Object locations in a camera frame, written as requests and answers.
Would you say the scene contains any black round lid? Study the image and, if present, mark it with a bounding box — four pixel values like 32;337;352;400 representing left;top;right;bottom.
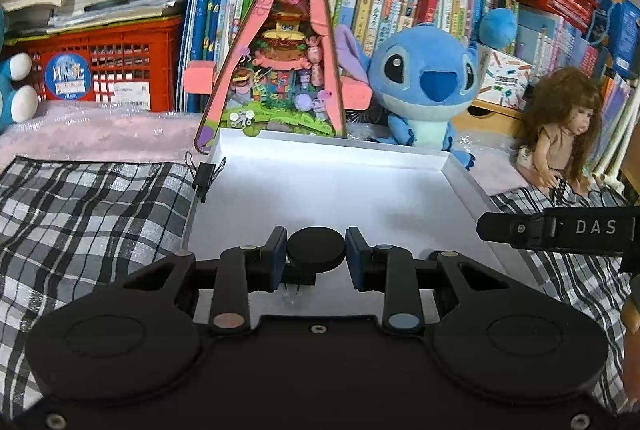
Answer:
286;227;346;273

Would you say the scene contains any person's hand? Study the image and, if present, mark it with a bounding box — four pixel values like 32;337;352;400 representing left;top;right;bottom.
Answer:
620;297;640;405

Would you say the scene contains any white shallow cardboard box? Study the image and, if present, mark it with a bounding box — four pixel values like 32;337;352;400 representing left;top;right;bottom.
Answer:
182;129;570;355

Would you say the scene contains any black binder clip on box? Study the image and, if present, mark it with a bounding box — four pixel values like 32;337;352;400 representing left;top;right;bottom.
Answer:
184;151;227;204

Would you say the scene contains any brown haired baby doll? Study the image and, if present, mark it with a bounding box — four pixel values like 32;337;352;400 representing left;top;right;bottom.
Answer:
515;66;602;195

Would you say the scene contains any wooden drawer box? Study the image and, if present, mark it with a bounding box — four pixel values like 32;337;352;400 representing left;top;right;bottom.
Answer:
451;99;523;138

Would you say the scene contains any black white plaid cloth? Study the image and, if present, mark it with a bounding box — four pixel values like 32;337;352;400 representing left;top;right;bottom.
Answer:
1;156;639;418

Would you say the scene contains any white patterned paper box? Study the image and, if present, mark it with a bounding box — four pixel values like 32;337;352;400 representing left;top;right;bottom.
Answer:
477;45;532;111

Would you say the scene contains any Stitch plush toy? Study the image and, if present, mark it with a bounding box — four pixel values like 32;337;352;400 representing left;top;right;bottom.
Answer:
334;23;480;169

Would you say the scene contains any pink triangular diorama house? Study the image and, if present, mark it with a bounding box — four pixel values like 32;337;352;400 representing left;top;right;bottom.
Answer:
183;0;371;154

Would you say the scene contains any red plastic crate left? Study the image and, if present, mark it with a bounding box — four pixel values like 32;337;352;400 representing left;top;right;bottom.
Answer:
3;16;182;112

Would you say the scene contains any Doraemon plush toy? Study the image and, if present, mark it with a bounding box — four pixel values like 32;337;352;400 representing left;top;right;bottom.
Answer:
0;7;40;133

